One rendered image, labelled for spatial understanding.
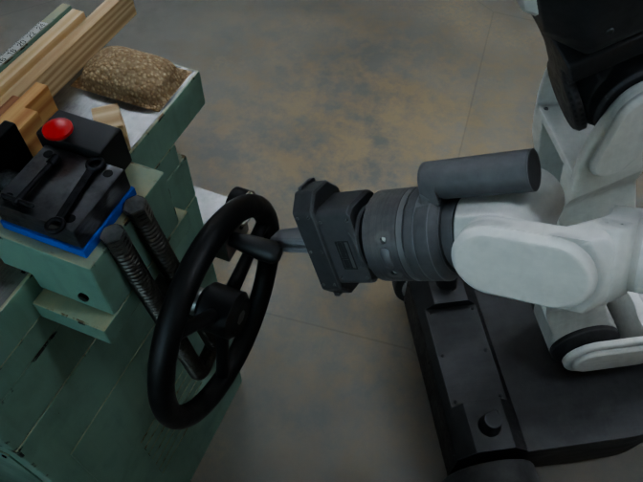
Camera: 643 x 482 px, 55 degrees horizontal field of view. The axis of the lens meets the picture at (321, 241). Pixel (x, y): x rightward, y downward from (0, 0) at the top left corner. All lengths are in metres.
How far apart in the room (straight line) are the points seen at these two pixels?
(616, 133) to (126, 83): 0.62
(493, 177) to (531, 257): 0.07
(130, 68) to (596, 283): 0.64
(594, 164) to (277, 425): 0.99
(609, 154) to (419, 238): 0.38
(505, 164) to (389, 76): 1.86
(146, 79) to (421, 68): 1.65
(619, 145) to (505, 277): 0.38
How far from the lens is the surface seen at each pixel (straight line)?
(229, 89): 2.30
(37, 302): 0.75
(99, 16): 0.98
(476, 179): 0.51
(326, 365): 1.60
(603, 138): 0.83
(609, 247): 0.49
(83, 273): 0.65
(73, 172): 0.66
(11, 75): 0.90
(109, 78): 0.89
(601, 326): 1.38
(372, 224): 0.56
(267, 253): 0.64
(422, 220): 0.53
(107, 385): 0.97
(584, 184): 0.89
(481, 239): 0.49
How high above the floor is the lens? 1.45
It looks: 53 degrees down
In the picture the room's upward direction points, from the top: straight up
